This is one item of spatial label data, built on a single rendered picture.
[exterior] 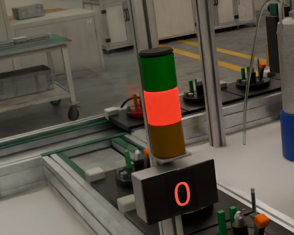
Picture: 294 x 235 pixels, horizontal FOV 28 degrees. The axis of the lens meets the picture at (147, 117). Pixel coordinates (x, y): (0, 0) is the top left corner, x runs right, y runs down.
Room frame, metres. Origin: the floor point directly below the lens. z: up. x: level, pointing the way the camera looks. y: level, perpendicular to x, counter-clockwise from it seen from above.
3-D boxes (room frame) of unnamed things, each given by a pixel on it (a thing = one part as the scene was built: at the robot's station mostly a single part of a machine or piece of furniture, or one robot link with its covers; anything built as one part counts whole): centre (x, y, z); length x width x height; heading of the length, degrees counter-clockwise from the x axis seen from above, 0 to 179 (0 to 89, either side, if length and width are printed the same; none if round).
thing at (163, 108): (0.83, -0.03, 1.33); 0.05 x 0.05 x 0.05
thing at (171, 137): (0.83, -0.03, 1.28); 0.05 x 0.05 x 0.05
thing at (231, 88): (2.32, -0.45, 1.01); 0.24 x 0.24 x 0.13; 22
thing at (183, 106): (2.22, -0.22, 1.01); 0.24 x 0.24 x 0.13; 22
